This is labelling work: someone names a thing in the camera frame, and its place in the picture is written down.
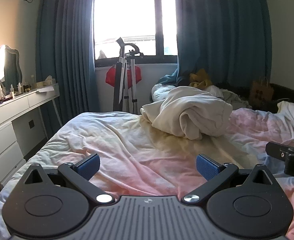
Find yellow garment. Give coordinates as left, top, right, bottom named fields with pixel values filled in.
left=189, top=69, right=214, bottom=90

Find red bag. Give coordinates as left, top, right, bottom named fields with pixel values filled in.
left=105, top=65, right=142, bottom=90

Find folding rack with red bag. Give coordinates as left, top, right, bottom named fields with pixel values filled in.
left=113, top=37, right=144, bottom=114

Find white padded quilt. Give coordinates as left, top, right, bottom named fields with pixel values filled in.
left=151, top=83, right=179, bottom=103

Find white vanity desk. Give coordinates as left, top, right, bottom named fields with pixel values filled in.
left=0, top=82, right=63, bottom=188

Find brown paper bag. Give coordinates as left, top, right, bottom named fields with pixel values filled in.
left=249, top=79, right=274, bottom=102

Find grey garments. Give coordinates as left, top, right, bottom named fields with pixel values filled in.
left=211, top=82, right=251, bottom=109

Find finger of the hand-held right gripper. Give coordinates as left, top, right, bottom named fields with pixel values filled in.
left=265, top=141, right=294, bottom=161

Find teal curtain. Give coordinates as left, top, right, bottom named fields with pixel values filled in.
left=173, top=0, right=273, bottom=93
left=35, top=0, right=99, bottom=140

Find white crumpled sheet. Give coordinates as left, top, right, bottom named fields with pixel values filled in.
left=277, top=101, right=294, bottom=140

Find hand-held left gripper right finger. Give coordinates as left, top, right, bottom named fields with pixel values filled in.
left=183, top=154, right=275, bottom=203

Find dark framed window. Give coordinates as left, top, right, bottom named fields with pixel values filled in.
left=94, top=0, right=179, bottom=67

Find pastel tie-dye duvet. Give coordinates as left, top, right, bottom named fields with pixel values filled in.
left=0, top=101, right=294, bottom=240

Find teal cloth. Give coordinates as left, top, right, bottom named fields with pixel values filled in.
left=157, top=70, right=180, bottom=86

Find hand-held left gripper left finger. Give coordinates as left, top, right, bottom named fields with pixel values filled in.
left=24, top=153, right=115, bottom=204

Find wavy white framed mirror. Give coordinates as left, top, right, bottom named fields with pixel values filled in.
left=0, top=45, right=24, bottom=86

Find cream white pants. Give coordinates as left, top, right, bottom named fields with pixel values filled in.
left=140, top=86, right=234, bottom=140

